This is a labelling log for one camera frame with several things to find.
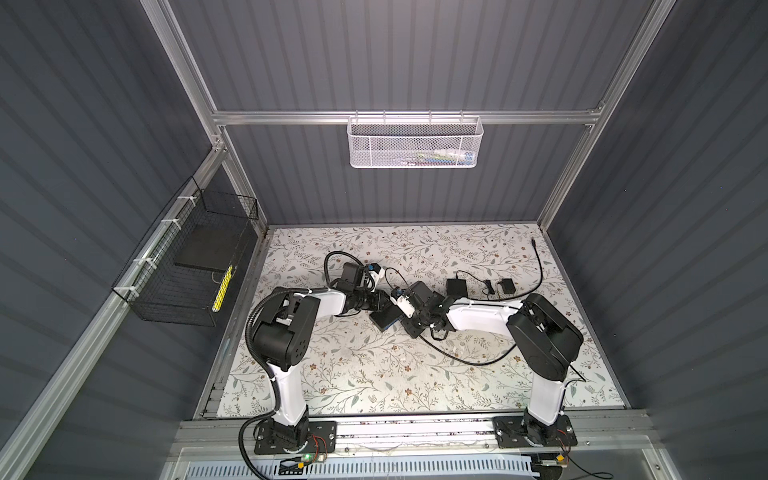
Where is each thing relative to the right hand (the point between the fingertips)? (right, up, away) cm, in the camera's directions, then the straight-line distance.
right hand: (408, 321), depth 94 cm
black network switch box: (-7, +2, -2) cm, 8 cm away
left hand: (-6, +5, +3) cm, 8 cm away
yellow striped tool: (-45, +10, -27) cm, 54 cm away
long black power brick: (+17, +10, +6) cm, 20 cm away
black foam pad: (-52, +24, -18) cm, 60 cm away
